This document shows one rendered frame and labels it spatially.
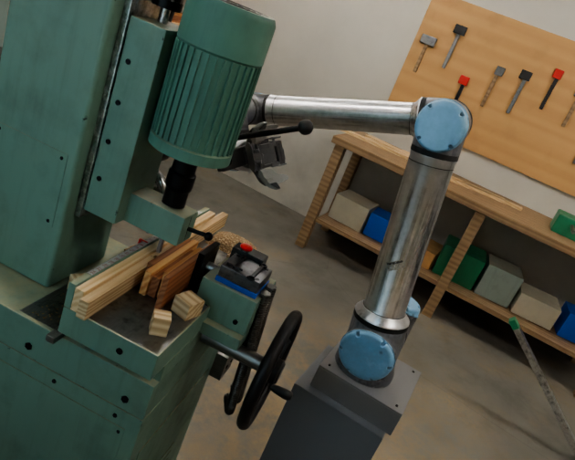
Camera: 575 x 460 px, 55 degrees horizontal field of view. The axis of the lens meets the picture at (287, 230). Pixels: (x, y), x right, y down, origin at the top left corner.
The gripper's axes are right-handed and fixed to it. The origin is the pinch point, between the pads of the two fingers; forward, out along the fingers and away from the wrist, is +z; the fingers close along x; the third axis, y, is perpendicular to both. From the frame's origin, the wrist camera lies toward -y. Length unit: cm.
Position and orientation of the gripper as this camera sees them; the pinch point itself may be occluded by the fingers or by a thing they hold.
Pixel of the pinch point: (269, 156)
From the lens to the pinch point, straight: 126.3
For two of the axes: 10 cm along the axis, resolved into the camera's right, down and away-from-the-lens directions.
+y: 9.0, -2.7, 3.4
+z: 3.9, 1.3, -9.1
